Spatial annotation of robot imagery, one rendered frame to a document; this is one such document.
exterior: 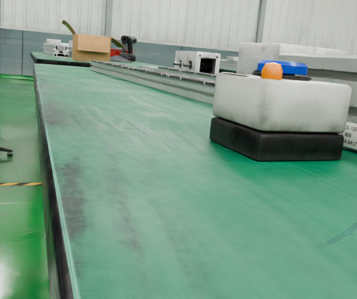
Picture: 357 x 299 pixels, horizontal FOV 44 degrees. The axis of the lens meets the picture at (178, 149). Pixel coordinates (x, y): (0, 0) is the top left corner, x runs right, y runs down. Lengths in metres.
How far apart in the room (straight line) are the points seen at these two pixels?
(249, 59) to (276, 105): 0.25
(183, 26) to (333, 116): 11.73
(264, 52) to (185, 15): 11.59
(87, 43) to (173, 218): 2.42
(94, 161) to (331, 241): 0.16
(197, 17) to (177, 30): 0.66
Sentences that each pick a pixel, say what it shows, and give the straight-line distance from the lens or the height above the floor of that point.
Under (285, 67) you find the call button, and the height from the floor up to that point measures 0.85.
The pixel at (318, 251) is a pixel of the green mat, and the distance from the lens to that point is 0.18.
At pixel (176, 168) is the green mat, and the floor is 0.78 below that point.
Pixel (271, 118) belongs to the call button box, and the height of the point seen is 0.81.
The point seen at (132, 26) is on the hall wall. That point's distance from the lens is 11.68.
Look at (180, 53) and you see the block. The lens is 1.65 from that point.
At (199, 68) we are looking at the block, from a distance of 1.52.
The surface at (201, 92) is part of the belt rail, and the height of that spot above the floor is 0.79.
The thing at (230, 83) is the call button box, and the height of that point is 0.83.
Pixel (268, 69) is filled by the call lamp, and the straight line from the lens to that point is 0.32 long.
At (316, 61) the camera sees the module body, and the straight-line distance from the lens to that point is 0.47.
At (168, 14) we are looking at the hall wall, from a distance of 11.96.
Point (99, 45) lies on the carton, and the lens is 2.60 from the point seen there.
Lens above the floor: 0.85
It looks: 12 degrees down
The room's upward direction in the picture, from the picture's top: 5 degrees clockwise
